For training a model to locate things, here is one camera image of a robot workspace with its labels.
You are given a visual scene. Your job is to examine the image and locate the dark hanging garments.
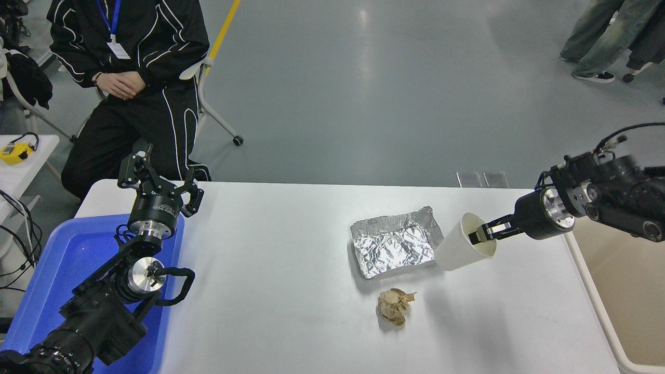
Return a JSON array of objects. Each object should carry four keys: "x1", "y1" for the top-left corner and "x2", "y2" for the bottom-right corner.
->
[{"x1": 626, "y1": 0, "x2": 665, "y2": 71}]

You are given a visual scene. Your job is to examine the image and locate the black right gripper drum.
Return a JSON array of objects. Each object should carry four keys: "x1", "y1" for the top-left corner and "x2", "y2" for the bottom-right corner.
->
[{"x1": 513, "y1": 190, "x2": 561, "y2": 241}]

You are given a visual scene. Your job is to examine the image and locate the crinkled foil tray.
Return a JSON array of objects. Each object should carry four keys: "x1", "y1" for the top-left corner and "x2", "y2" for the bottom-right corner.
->
[{"x1": 350, "y1": 206, "x2": 445, "y2": 281}]

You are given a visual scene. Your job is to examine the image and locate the thin black cables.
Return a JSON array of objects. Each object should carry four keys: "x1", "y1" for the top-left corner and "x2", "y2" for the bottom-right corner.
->
[{"x1": 0, "y1": 190, "x2": 45, "y2": 291}]

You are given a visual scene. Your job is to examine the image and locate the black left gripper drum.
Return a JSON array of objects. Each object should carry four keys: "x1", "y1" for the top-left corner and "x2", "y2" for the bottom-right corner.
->
[{"x1": 128, "y1": 186, "x2": 183, "y2": 227}]

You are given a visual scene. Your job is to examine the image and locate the white wheeled rack base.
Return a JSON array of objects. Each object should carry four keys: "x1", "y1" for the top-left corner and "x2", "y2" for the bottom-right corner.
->
[{"x1": 622, "y1": 62, "x2": 653, "y2": 83}]

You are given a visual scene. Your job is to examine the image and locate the seated person's left hand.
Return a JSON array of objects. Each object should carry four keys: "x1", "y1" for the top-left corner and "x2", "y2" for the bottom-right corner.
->
[{"x1": 118, "y1": 70, "x2": 149, "y2": 97}]

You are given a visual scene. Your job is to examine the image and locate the standing person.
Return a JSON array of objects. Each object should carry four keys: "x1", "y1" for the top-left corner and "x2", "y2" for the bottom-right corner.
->
[{"x1": 560, "y1": 0, "x2": 650, "y2": 84}]

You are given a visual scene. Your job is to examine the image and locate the white side table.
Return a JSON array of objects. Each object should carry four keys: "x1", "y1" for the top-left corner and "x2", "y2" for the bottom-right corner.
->
[{"x1": 0, "y1": 134, "x2": 83, "y2": 208}]

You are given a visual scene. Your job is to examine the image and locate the white paper cup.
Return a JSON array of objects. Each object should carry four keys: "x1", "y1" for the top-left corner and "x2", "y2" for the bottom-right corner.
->
[{"x1": 434, "y1": 212, "x2": 498, "y2": 272}]

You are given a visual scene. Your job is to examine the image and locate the wheeled chair with pale frame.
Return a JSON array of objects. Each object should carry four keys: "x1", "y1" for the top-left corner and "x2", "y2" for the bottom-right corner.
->
[{"x1": 78, "y1": 55, "x2": 244, "y2": 146}]

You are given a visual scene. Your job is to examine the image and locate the crumpled tan paper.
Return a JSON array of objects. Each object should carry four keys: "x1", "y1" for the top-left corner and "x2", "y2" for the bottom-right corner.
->
[{"x1": 378, "y1": 288, "x2": 417, "y2": 327}]

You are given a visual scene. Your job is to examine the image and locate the seated person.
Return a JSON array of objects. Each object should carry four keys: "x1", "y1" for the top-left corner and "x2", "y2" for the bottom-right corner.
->
[{"x1": 47, "y1": 0, "x2": 212, "y2": 201}]

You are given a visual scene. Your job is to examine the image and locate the blue plastic tray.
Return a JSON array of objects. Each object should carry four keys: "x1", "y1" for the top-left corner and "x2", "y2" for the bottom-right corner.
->
[{"x1": 0, "y1": 214, "x2": 185, "y2": 374}]

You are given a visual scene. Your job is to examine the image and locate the black garment on chair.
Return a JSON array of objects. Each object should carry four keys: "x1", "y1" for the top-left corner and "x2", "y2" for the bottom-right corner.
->
[{"x1": 3, "y1": 48, "x2": 54, "y2": 110}]

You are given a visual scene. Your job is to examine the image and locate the black equipment stack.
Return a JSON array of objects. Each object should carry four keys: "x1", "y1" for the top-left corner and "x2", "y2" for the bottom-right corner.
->
[{"x1": 0, "y1": 0, "x2": 31, "y2": 47}]

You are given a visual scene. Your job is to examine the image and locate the large pale bin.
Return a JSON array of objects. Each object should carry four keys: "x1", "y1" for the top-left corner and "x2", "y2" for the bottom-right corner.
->
[{"x1": 564, "y1": 216, "x2": 665, "y2": 374}]

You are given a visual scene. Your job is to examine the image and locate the wheeled chair holding black garment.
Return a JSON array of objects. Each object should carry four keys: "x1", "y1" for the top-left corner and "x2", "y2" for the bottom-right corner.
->
[{"x1": 0, "y1": 49, "x2": 78, "y2": 143}]

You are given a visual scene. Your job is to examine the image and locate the seated person's right hand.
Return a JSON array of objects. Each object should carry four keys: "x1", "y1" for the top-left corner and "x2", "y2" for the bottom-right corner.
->
[{"x1": 96, "y1": 73, "x2": 128, "y2": 100}]

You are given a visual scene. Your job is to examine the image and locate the yellow handheld device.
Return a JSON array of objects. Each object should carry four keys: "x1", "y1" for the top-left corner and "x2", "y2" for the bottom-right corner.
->
[{"x1": 0, "y1": 131, "x2": 41, "y2": 166}]

